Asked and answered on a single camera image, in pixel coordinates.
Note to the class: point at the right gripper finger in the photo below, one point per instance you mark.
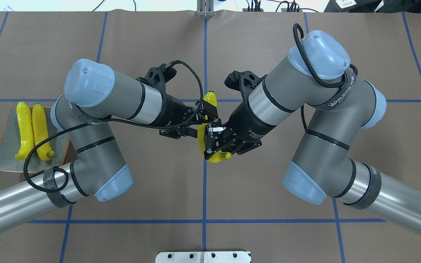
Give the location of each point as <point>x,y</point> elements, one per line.
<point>211,143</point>

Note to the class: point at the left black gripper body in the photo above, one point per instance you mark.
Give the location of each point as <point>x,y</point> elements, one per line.
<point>173,110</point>

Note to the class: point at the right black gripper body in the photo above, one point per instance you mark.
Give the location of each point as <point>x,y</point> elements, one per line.
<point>246,127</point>

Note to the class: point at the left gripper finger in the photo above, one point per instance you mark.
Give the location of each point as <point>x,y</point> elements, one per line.
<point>208,114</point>
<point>192,131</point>

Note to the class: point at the yellow banana brown tip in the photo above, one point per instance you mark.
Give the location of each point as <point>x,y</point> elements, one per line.
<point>40,130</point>

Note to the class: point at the greenish yellow banana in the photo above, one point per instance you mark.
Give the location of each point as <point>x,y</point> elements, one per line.
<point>24,118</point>

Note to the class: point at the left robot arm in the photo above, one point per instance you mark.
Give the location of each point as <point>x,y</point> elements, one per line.
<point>95,95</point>

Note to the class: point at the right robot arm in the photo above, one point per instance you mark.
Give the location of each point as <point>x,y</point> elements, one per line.
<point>317,72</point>

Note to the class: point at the grey square plate orange rim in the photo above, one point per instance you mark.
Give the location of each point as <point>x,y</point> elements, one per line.
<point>10,144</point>

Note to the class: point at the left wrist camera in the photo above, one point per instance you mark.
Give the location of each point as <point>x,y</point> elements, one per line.
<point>157,77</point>

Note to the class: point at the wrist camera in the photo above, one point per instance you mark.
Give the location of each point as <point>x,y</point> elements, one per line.
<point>157,77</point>
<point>244,82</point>

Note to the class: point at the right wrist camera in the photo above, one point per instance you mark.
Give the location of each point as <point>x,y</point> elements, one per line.
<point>244,82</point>

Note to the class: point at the aluminium frame post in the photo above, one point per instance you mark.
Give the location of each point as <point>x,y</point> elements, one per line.
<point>205,8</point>

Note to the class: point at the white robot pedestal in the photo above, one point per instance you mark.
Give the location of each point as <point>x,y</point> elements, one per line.
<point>204,257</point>

